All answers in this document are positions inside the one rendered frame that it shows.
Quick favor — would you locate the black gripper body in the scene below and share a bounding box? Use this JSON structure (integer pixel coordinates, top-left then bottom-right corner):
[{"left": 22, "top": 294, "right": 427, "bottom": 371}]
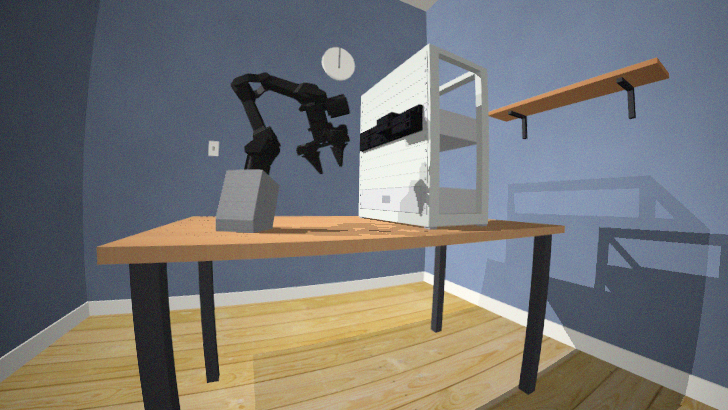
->
[{"left": 296, "top": 120, "right": 350, "bottom": 155}]

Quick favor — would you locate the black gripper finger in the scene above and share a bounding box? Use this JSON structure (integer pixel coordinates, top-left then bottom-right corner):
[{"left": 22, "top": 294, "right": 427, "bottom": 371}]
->
[
  {"left": 302, "top": 151, "right": 323, "bottom": 174},
  {"left": 331, "top": 143, "right": 348, "bottom": 167}
]

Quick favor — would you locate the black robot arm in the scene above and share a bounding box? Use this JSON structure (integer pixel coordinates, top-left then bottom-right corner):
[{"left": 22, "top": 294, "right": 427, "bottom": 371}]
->
[{"left": 231, "top": 72, "right": 350, "bottom": 175}]

